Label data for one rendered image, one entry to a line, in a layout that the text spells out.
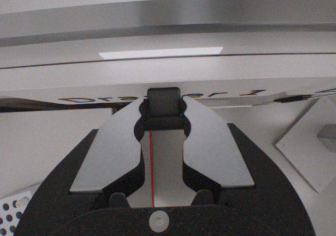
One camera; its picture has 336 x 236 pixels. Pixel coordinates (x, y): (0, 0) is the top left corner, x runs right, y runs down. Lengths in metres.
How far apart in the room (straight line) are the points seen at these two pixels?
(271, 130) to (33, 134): 1.21
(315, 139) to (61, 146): 1.37
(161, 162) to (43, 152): 0.81
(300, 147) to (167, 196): 0.93
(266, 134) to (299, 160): 0.27
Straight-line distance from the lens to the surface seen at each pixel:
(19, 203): 0.35
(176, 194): 1.15
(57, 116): 0.35
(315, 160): 1.42
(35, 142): 0.38
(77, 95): 0.18
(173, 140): 1.05
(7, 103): 0.58
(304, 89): 0.25
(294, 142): 1.30
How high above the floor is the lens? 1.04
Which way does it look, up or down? 87 degrees down
